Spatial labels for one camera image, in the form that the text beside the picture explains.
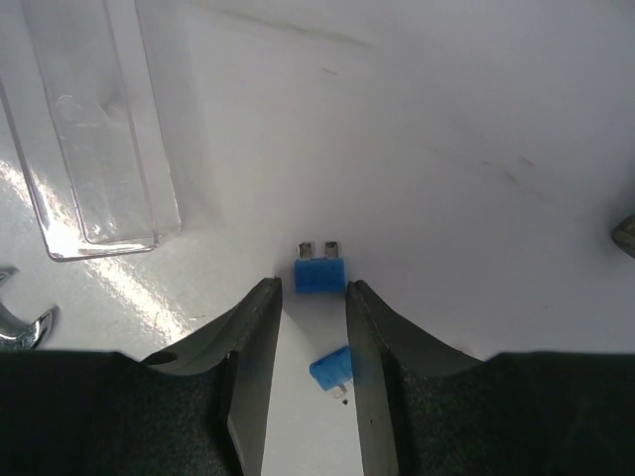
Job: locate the blue blade fuse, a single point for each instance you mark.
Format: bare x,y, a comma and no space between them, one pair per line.
333,372
319,275

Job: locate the claw hammer black handle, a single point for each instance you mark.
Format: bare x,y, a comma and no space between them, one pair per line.
623,235

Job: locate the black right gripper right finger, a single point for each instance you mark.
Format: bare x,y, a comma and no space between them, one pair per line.
382,342

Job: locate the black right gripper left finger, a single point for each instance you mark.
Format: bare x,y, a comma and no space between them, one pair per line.
241,344

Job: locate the clear plastic fuse box cover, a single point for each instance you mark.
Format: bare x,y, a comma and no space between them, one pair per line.
81,109

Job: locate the silver open-end wrench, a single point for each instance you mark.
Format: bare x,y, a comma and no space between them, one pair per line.
21,334

